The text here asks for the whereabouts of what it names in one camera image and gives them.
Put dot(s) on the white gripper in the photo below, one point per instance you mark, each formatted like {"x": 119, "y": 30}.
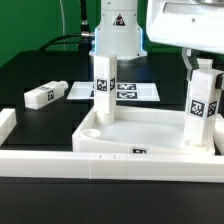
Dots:
{"x": 193, "y": 24}

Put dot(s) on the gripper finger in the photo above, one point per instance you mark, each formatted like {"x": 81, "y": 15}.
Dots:
{"x": 220, "y": 82}

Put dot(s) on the white desk top tray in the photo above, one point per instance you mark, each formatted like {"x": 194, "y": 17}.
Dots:
{"x": 137, "y": 131}

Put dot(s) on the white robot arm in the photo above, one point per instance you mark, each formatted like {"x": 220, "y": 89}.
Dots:
{"x": 118, "y": 31}

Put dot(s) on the white right fence block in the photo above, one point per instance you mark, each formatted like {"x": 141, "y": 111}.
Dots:
{"x": 219, "y": 133}

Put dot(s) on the white fence block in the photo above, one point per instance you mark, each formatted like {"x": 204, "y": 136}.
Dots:
{"x": 7, "y": 123}
{"x": 219, "y": 133}

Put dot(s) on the marker tag sheet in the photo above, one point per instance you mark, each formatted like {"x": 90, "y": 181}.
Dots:
{"x": 125, "y": 91}

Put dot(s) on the white front fence bar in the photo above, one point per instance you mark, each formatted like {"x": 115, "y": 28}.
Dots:
{"x": 122, "y": 166}

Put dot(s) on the white left fence block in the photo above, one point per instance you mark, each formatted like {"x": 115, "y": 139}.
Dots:
{"x": 7, "y": 123}

